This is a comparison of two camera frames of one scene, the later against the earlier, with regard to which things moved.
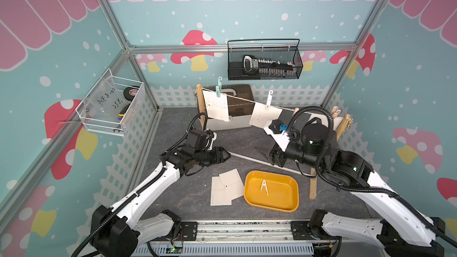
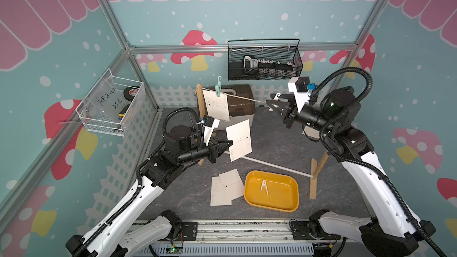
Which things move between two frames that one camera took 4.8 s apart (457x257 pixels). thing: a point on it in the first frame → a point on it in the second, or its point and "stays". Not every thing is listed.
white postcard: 219,196 stays
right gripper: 275,151 → 290,112
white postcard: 232,183 stays
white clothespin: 264,184 stays
